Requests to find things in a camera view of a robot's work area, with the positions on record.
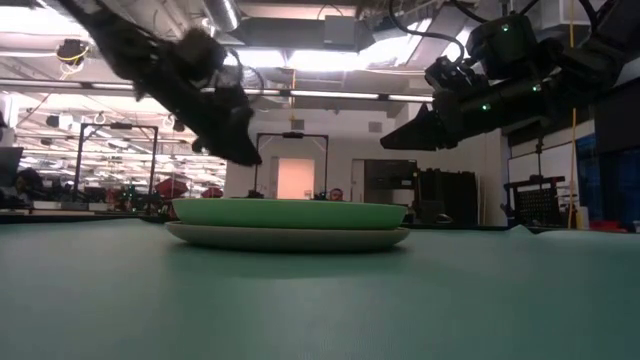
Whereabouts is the black cabinet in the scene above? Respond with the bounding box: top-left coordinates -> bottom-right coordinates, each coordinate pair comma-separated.
416,168 -> 480,226

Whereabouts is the grey ceiling box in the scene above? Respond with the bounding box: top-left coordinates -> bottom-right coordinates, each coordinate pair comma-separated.
323,14 -> 357,47

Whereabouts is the black perforated cart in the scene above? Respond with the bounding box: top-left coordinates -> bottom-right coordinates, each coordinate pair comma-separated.
503,174 -> 567,227

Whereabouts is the dark computer monitor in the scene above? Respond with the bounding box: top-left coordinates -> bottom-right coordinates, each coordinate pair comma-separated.
0,146 -> 25,189

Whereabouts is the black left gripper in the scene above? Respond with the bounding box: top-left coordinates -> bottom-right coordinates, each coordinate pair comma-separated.
134,27 -> 264,168

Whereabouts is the pale door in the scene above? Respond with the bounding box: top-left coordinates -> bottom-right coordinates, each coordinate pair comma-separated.
276,157 -> 316,201

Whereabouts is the beige plastic plate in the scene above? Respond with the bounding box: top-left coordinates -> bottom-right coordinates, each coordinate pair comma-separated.
164,221 -> 411,253

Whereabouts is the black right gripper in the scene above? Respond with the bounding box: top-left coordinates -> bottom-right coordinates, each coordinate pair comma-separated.
379,85 -> 507,152

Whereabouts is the yellow hanging cable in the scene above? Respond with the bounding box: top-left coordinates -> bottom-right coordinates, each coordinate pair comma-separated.
567,0 -> 578,230

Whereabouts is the black ceiling-mounted camera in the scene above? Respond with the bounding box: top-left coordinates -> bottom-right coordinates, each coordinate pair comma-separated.
55,38 -> 91,66

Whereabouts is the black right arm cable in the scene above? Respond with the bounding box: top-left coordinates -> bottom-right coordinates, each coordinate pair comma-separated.
388,0 -> 469,66

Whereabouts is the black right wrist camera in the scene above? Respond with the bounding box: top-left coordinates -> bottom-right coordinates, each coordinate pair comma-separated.
424,55 -> 489,95

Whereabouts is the black metal gantry frame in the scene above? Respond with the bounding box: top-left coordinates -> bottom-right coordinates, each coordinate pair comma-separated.
252,131 -> 330,200
73,122 -> 160,202

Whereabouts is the light green plastic plate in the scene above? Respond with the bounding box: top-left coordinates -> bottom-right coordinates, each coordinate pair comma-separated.
171,197 -> 409,231

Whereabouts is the silver ceiling duct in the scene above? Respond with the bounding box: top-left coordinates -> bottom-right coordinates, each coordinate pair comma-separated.
202,0 -> 242,32

